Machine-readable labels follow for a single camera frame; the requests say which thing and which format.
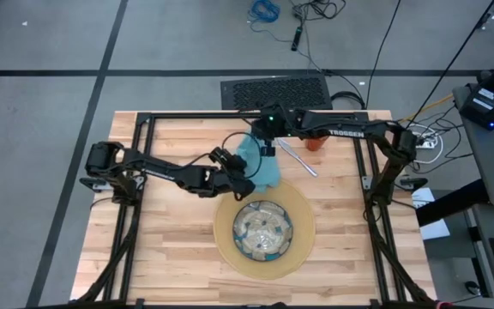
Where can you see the black perforated floor grille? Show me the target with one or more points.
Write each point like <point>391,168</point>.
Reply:
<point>277,92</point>

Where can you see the silver table knife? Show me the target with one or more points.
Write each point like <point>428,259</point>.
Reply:
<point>303,163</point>

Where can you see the teal cloth napkin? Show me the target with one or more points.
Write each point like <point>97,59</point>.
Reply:
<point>268,173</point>

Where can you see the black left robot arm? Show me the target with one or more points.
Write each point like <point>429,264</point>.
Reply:
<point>161,169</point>

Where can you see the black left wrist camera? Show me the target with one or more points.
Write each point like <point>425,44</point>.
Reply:
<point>221,155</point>

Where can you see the black power bar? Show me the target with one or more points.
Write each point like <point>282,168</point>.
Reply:
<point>297,38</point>

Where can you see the black box device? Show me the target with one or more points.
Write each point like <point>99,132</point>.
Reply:
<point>483,105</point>

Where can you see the orange textured plastic cup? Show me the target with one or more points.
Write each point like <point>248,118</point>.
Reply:
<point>317,143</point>

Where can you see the round woven tan placemat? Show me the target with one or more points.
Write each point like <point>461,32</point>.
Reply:
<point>303,240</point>

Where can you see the floral patterned plate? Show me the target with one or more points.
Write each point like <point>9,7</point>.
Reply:
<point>263,232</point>

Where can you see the white paper sheet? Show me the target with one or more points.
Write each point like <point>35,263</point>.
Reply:
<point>437,229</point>

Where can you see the black computer mouse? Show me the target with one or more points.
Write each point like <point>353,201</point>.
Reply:
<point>472,287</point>

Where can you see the black aluminium table frame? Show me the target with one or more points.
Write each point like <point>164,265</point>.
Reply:
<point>187,115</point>

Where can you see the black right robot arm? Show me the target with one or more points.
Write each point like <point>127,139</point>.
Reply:
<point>345,132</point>

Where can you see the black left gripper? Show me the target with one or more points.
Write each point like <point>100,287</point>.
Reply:
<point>234,184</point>

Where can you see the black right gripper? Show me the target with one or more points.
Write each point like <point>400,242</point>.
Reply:
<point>275,122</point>

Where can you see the black stand beam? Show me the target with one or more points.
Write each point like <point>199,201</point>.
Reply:
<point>453,204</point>

